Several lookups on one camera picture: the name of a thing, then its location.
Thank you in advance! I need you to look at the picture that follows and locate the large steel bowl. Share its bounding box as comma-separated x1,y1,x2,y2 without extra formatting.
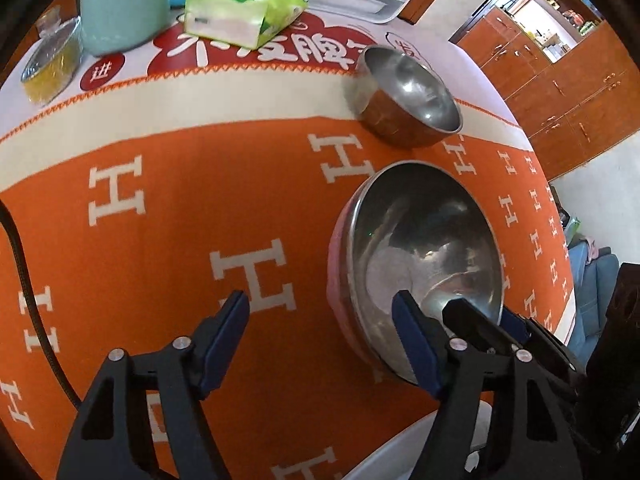
350,45,463,150

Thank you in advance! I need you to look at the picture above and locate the black cable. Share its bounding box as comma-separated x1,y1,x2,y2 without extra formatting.
0,199,83,408

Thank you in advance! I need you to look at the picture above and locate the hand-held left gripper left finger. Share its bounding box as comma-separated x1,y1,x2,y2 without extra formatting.
56,290,251,480

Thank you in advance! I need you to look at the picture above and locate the orange patterned blanket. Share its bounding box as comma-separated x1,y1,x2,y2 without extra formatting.
0,72,576,480

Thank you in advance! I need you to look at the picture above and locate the steel bowl with pink outside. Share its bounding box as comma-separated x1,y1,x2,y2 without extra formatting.
327,161,505,386

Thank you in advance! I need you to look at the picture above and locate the white red printed tablecloth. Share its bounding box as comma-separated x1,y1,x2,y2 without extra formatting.
0,0,531,146

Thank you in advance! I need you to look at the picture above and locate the blue sofa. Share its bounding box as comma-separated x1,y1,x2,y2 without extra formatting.
567,240,621,356

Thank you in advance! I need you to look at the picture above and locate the green tissue pack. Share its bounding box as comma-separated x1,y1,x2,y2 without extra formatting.
184,0,308,51

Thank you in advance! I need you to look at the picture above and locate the white plate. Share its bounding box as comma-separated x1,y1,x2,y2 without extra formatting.
345,397,496,480

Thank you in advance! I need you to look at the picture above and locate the glass jar with yellow contents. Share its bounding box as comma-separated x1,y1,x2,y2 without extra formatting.
21,7,83,107

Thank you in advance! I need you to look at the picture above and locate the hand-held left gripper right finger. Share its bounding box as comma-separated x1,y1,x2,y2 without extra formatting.
391,290,583,480

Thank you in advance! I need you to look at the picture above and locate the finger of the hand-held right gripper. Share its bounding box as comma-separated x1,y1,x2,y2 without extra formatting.
500,306,588,396
441,299,523,358

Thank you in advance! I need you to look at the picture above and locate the wooden cabinet with doors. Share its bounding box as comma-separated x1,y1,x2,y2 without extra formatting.
449,0,640,179

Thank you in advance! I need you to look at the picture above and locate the mint green cup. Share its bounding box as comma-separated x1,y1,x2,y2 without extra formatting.
80,0,171,56

